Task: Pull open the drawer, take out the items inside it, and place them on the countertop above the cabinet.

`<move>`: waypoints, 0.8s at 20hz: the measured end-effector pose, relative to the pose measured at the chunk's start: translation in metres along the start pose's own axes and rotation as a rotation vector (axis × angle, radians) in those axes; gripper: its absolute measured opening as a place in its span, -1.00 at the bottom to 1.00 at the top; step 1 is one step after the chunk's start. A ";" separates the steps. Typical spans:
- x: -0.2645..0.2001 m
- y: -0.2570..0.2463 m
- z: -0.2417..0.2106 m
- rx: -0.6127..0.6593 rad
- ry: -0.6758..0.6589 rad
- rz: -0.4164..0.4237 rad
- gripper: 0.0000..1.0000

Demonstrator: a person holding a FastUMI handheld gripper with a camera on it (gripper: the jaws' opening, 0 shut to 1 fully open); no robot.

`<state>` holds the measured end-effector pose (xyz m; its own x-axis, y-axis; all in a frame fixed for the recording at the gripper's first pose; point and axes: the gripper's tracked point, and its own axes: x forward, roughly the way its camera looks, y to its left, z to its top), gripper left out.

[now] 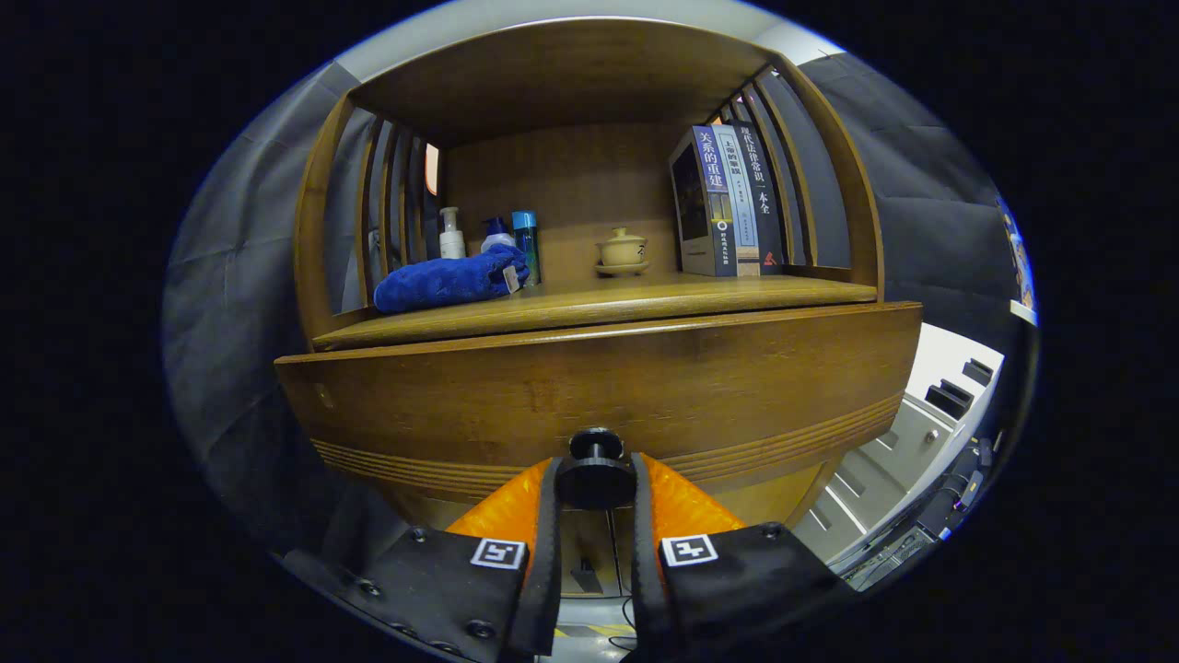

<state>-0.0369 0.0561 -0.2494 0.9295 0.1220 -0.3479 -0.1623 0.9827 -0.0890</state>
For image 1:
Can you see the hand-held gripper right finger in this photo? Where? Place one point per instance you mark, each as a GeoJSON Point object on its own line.
{"type": "Point", "coordinates": [643, 552]}

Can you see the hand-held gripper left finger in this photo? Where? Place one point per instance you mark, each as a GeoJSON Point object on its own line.
{"type": "Point", "coordinates": [548, 552]}

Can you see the wooden drawer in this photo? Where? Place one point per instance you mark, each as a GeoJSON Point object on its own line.
{"type": "Point", "coordinates": [599, 378]}

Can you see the wooden countertop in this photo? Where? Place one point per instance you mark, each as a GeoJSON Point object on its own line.
{"type": "Point", "coordinates": [645, 295]}

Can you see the white cabinet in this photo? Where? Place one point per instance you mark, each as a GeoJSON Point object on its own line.
{"type": "Point", "coordinates": [903, 442]}

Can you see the wooden cabinet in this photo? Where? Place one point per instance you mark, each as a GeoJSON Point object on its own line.
{"type": "Point", "coordinates": [571, 83]}

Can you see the black floor equipment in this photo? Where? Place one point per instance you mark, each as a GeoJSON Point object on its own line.
{"type": "Point", "coordinates": [930, 516]}

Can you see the blue towel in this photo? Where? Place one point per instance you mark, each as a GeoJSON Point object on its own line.
{"type": "Point", "coordinates": [442, 281]}

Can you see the beige lidded teacup with saucer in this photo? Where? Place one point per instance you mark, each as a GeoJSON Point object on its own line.
{"type": "Point", "coordinates": [623, 250]}

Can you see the white bottle with blue cap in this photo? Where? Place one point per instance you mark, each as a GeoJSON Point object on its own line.
{"type": "Point", "coordinates": [497, 241]}

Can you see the teal bottle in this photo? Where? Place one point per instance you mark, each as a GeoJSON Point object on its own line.
{"type": "Point", "coordinates": [525, 235]}

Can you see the white pump bottle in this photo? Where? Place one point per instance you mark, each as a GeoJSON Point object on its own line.
{"type": "Point", "coordinates": [451, 241]}

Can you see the grey spine book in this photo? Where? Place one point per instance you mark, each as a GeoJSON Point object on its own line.
{"type": "Point", "coordinates": [741, 203]}

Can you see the white shelf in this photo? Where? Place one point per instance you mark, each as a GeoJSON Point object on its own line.
{"type": "Point", "coordinates": [1024, 311]}

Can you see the blue patterned gift bag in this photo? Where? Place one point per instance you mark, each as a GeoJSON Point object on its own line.
{"type": "Point", "coordinates": [1018, 258]}

